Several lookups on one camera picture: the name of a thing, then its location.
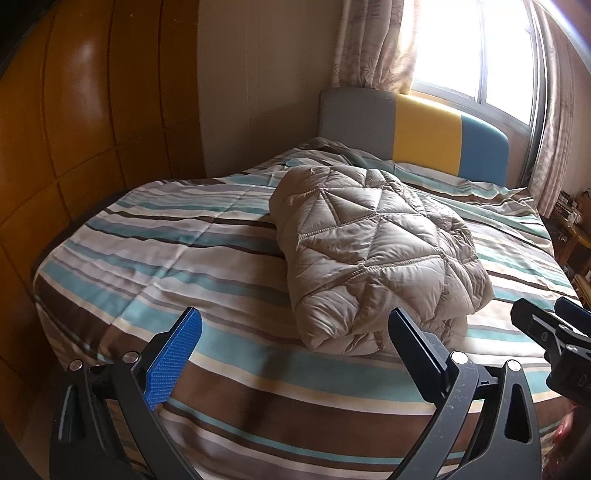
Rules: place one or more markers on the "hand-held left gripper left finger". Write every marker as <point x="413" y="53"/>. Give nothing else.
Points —
<point x="173" y="360"/>

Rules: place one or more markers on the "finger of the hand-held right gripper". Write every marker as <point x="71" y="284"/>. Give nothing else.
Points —
<point x="533" y="321"/>
<point x="576" y="316"/>

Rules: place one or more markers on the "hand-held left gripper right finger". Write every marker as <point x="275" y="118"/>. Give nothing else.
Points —
<point x="418" y="357"/>

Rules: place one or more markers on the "beige quilted down jacket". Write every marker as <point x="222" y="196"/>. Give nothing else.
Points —
<point x="369" y="240"/>

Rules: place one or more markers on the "person's right hand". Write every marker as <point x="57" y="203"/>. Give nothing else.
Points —
<point x="563" y="429"/>

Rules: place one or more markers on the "wooden side table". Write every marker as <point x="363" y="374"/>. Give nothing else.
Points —
<point x="577" y="237"/>

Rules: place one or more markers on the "striped duvet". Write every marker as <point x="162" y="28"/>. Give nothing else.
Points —
<point x="161" y="240"/>

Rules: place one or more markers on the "striped pillow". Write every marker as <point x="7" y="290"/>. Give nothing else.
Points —
<point x="461" y="182"/>

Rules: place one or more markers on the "beige patterned curtain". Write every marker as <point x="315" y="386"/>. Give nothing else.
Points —
<point x="369" y="46"/>
<point x="551" y="161"/>

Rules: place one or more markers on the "grey yellow blue headboard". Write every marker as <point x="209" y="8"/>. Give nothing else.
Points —
<point x="425" y="124"/>

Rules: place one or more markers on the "brown wooden wardrobe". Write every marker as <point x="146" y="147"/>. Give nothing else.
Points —
<point x="92" y="115"/>

